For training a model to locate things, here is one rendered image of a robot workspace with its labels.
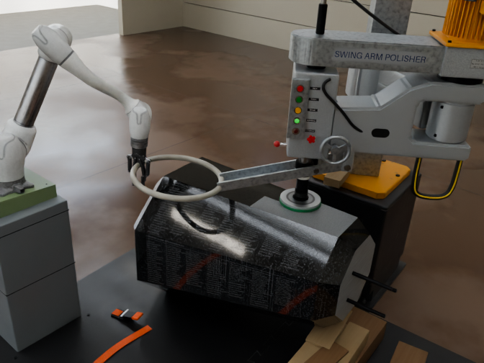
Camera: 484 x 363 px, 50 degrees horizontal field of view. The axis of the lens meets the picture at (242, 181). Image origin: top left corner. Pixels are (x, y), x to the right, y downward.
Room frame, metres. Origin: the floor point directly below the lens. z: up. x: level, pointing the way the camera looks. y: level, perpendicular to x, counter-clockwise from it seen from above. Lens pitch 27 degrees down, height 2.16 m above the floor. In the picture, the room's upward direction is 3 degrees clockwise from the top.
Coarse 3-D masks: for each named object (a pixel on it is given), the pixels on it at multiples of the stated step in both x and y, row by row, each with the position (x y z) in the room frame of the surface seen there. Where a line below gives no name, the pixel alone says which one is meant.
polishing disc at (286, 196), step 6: (282, 192) 2.42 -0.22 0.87; (288, 192) 2.42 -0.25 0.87; (294, 192) 2.42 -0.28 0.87; (312, 192) 2.43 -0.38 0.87; (282, 198) 2.35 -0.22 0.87; (288, 198) 2.36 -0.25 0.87; (312, 198) 2.37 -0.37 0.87; (318, 198) 2.37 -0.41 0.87; (288, 204) 2.29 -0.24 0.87; (294, 204) 2.30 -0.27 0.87; (300, 204) 2.30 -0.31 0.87; (306, 204) 2.30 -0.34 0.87; (312, 204) 2.31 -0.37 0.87; (318, 204) 2.31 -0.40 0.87
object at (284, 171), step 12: (336, 156) 2.42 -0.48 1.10; (252, 168) 2.43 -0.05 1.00; (264, 168) 2.43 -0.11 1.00; (276, 168) 2.43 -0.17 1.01; (288, 168) 2.42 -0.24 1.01; (300, 168) 2.32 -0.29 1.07; (312, 168) 2.31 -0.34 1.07; (324, 168) 2.31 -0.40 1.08; (336, 168) 2.31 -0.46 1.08; (348, 168) 2.27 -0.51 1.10; (228, 180) 2.43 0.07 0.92; (240, 180) 2.32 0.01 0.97; (252, 180) 2.32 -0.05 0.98; (264, 180) 2.32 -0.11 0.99; (276, 180) 2.32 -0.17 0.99
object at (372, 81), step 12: (348, 72) 2.98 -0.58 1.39; (372, 72) 2.80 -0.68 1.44; (384, 72) 2.75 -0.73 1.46; (396, 72) 2.66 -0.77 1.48; (408, 72) 2.64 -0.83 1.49; (348, 84) 2.93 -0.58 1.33; (360, 84) 2.84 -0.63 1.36; (372, 84) 2.80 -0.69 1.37; (384, 84) 2.73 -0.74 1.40; (420, 108) 2.42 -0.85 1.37; (420, 120) 2.41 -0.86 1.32
